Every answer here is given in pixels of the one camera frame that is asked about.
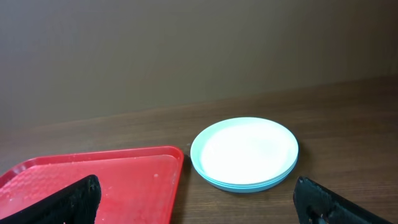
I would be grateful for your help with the red plastic tray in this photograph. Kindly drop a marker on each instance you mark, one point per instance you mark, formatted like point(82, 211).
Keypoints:
point(137, 185)

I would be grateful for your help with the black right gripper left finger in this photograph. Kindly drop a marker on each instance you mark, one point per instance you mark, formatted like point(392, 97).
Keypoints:
point(75, 204)

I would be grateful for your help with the light blue plate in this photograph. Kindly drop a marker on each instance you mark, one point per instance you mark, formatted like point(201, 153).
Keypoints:
point(245, 189)
point(199, 146)

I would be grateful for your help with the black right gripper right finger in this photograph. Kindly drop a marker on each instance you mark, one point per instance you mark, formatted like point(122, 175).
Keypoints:
point(315, 204)

